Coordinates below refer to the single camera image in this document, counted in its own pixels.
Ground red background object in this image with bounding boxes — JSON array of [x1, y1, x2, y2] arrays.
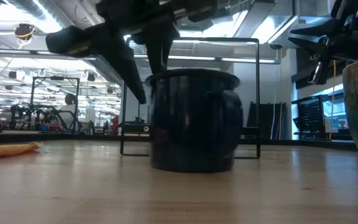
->
[[110, 115, 121, 135]]

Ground yellow hanging strap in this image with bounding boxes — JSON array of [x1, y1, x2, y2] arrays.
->
[[277, 48, 283, 140]]

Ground black far workbench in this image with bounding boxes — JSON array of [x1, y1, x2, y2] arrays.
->
[[0, 129, 358, 152]]

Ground person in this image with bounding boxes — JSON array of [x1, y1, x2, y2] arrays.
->
[[57, 92, 78, 130]]

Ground black ceiling camera yellow cable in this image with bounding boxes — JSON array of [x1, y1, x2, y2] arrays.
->
[[13, 23, 37, 41]]

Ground black background frame rig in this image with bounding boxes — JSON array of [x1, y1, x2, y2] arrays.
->
[[30, 76, 81, 133]]

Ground black enamel mug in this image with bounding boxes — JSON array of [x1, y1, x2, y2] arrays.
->
[[145, 68, 244, 174]]

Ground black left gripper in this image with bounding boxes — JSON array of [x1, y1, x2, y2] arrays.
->
[[45, 0, 219, 105]]

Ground large spiral air duct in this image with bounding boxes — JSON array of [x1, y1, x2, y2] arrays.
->
[[0, 0, 74, 29]]

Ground black pegboard rack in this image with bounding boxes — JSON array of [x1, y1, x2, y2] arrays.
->
[[291, 94, 329, 135]]

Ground yellow hanging cable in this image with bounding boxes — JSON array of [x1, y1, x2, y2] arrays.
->
[[328, 58, 337, 141]]

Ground orange cloth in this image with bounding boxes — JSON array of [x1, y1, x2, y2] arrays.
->
[[0, 141, 40, 161]]

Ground black leaning panels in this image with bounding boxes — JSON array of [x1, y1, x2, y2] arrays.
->
[[243, 101, 288, 140]]

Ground white crumpled scrap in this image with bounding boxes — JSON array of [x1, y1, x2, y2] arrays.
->
[[31, 142, 52, 154]]

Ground long ceiling light strip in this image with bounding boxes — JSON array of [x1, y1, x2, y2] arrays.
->
[[134, 53, 281, 65]]

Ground lit display screen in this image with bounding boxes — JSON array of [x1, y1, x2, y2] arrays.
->
[[321, 91, 352, 134]]

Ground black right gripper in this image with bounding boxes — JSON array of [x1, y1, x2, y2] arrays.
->
[[288, 0, 358, 84]]

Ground black metal wire shelf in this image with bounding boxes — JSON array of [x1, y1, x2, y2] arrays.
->
[[120, 37, 261, 159]]

